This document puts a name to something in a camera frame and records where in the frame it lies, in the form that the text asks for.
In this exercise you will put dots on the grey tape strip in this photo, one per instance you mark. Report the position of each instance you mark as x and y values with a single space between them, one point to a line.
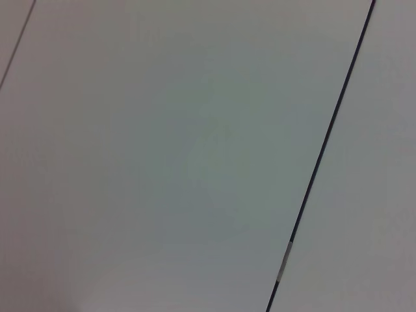
284 261

